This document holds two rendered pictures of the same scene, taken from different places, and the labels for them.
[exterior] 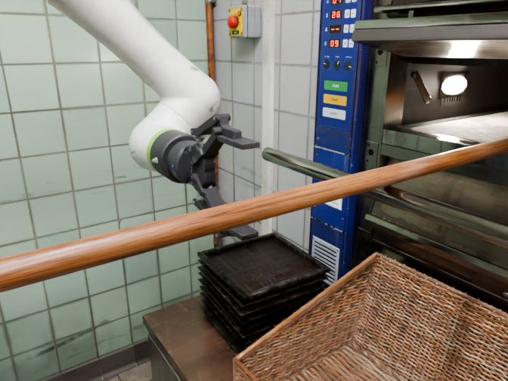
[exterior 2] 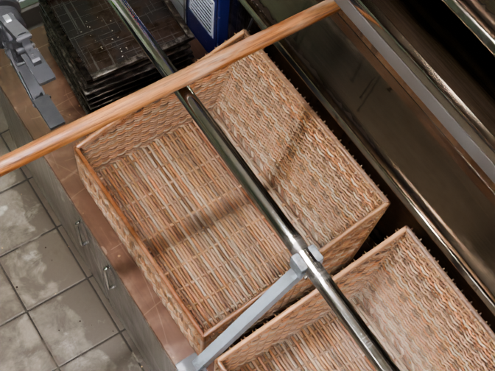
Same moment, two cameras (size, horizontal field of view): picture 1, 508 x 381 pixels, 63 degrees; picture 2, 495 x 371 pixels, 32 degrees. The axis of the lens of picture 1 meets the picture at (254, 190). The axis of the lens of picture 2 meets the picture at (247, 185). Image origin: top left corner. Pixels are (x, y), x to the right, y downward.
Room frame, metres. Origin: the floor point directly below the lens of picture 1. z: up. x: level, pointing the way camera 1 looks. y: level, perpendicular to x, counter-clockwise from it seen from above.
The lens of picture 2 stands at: (-0.28, -0.28, 2.45)
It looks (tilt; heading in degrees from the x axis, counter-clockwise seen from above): 61 degrees down; 355
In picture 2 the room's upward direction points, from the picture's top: 7 degrees clockwise
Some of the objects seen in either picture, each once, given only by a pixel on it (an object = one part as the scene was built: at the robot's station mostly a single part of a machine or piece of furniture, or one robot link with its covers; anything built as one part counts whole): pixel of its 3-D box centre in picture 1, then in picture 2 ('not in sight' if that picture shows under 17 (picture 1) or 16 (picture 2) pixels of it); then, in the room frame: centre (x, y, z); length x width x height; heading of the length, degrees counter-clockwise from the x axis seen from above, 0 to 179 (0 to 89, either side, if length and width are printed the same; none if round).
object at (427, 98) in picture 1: (419, 87); not in sight; (1.14, -0.44, 1.28); 0.09 x 0.02 x 0.09; 124
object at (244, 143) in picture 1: (237, 141); (38, 66); (0.59, 0.02, 1.25); 0.07 x 0.03 x 0.01; 34
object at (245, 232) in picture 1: (237, 227); (48, 112); (0.59, 0.02, 1.12); 0.07 x 0.03 x 0.01; 34
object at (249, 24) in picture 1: (244, 22); not in sight; (1.55, 0.03, 1.46); 0.10 x 0.07 x 0.10; 34
